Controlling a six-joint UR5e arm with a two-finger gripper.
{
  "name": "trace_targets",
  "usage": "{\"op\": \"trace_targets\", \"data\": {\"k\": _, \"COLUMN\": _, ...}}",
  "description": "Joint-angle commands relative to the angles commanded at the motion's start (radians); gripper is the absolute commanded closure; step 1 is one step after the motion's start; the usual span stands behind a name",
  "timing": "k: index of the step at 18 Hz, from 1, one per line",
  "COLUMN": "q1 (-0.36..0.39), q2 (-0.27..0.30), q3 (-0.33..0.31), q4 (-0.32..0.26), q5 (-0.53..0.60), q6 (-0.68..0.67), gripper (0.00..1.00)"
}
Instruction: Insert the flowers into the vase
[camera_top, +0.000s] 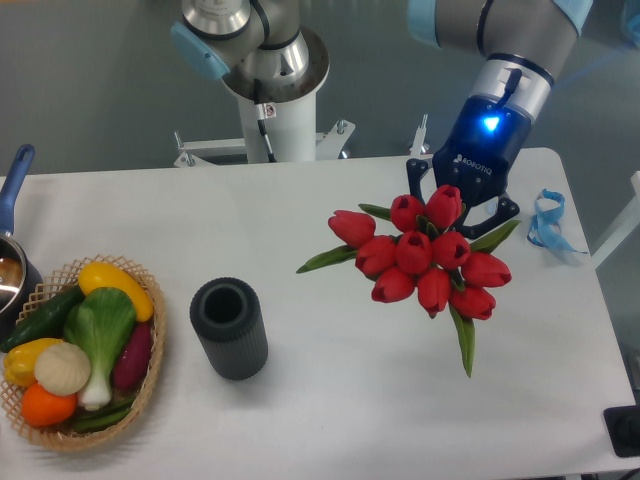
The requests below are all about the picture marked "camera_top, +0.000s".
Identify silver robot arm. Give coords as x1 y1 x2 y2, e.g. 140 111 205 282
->
171 1 591 239

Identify green bok choy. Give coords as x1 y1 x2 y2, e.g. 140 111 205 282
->
63 287 136 412

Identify purple sweet potato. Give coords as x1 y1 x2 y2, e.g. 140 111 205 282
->
112 323 152 390

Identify blue handled saucepan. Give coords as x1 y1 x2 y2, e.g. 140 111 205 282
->
1 144 42 340

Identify dark grey ribbed vase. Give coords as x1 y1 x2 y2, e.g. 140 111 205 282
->
189 277 269 381

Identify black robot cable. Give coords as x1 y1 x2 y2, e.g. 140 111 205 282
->
252 79 278 164

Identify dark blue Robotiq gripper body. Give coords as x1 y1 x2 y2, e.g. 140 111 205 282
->
432 96 531 206

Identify white garlic bulb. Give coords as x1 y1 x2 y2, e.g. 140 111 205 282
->
34 342 91 396

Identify black device at edge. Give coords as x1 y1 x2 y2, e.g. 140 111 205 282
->
603 405 639 458

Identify yellow bell pepper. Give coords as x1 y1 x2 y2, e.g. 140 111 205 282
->
3 338 63 388

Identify orange fruit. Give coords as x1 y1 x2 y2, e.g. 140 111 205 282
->
20 383 77 427

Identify blue ribbon strip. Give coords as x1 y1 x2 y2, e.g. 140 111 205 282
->
527 188 587 255

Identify dark green cucumber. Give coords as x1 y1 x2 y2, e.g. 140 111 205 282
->
1 285 84 353

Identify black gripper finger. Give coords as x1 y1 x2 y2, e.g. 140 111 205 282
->
450 195 520 238
405 158 432 199

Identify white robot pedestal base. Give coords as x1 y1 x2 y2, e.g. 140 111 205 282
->
172 92 431 169

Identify red tulip bouquet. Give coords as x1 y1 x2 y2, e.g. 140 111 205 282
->
297 185 519 374

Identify green bean pods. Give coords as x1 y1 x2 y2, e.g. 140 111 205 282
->
70 397 134 434

